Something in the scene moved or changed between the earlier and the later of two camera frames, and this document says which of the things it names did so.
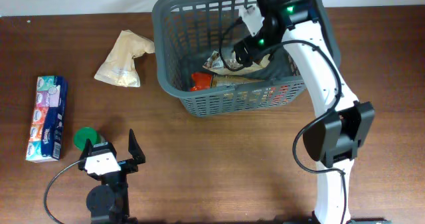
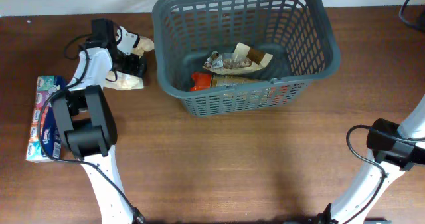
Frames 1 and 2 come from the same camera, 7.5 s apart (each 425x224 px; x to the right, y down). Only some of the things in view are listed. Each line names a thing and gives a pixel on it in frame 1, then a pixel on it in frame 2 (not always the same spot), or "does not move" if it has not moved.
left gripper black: x=131 y=166 -> x=132 y=68
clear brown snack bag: x=213 y=64 does not move
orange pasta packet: x=205 y=80 does not move
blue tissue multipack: x=48 y=134 does not move
